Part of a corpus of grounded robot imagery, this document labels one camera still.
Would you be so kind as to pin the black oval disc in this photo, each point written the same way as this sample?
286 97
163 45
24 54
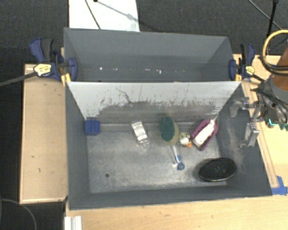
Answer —
217 169

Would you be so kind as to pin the green and yellow sponge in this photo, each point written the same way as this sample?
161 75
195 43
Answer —
167 128

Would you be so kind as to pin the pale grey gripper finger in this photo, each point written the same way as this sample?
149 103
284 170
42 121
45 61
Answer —
237 106
251 134

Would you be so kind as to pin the pale wood board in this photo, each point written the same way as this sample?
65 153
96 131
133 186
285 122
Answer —
44 133

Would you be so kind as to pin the purple and white brush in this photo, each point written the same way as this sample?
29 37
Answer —
202 135

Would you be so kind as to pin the clear plastic bottle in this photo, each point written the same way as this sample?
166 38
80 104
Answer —
139 132

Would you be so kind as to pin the clear and blue toothbrush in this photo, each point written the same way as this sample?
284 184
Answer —
176 156

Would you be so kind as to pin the small spotted toy duck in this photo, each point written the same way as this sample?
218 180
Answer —
185 140

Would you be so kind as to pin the grey metal bin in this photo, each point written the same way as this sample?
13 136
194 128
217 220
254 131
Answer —
134 166

